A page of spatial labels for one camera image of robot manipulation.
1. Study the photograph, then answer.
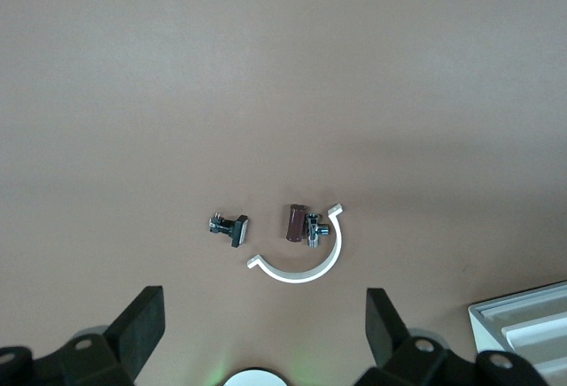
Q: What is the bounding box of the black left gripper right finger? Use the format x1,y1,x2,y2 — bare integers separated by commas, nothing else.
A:
358,288,478,386

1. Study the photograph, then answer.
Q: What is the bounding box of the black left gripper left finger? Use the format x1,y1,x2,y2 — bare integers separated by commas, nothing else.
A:
30,285,167,386

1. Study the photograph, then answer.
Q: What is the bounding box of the white plastic drawer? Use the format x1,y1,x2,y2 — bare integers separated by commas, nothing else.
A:
476,290,567,332
502,314,567,354

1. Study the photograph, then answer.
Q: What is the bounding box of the white drawer cabinet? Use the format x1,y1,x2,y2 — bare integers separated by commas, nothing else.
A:
468,280,567,386

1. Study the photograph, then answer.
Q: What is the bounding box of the small black clip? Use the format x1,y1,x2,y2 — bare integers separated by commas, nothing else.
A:
207,212,250,250

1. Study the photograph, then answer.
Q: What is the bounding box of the white half-ring pipe clamp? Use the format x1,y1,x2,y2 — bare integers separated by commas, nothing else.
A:
245,202,346,285

